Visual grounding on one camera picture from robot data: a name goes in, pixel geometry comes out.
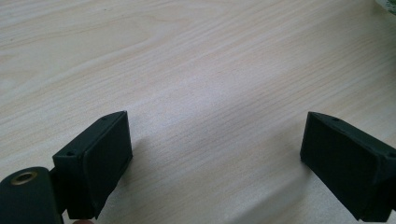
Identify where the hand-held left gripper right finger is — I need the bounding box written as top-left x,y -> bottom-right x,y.
299,111 -> 396,223

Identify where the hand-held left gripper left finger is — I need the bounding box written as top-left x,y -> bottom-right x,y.
50,110 -> 134,220

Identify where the translucent green-printed plastic bag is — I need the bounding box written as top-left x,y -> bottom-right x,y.
375,0 -> 396,15

